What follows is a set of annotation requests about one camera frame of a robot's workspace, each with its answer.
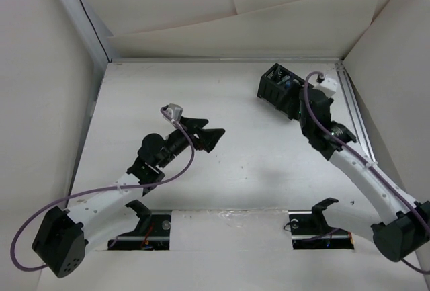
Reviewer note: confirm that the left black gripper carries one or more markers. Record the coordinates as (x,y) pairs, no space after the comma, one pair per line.
(208,137)

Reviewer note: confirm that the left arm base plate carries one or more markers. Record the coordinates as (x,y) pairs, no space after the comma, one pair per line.
(149,235)

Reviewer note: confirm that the black two-compartment organizer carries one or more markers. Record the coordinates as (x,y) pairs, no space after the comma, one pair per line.
(272,89)

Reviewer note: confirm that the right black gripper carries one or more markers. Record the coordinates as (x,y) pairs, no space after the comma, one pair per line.
(331,101)

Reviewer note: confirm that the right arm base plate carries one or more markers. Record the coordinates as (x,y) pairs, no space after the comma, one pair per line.
(309,233)

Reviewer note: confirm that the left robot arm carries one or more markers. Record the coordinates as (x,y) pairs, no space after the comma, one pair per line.
(66,236)

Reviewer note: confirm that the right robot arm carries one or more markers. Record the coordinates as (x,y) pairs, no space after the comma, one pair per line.
(397,223)

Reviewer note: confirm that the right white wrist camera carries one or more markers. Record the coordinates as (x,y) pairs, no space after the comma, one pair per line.
(326,85)

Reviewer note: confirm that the aluminium side rail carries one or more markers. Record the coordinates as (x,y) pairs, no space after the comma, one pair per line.
(354,110)

